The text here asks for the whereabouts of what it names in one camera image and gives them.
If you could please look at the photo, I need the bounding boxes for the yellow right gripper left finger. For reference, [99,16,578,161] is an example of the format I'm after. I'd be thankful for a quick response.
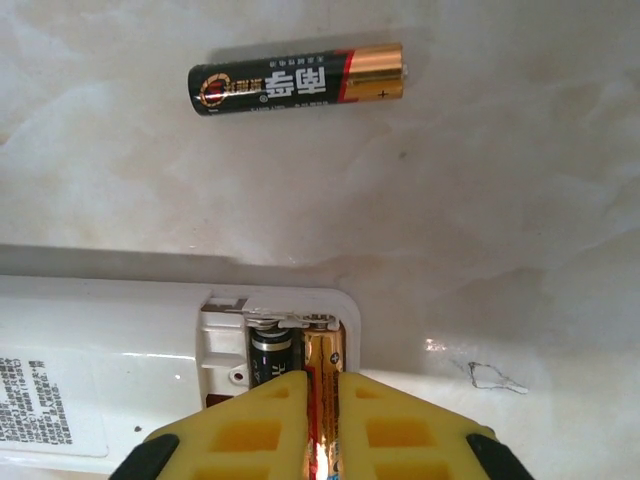
[112,369,309,480]

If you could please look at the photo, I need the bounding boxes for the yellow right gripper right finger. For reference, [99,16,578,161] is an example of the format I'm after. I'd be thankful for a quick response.
[335,370,532,480]

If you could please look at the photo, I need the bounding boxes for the black gold AAA battery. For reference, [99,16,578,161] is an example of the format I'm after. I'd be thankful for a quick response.
[248,323,301,392]
[298,322,347,480]
[187,41,412,118]

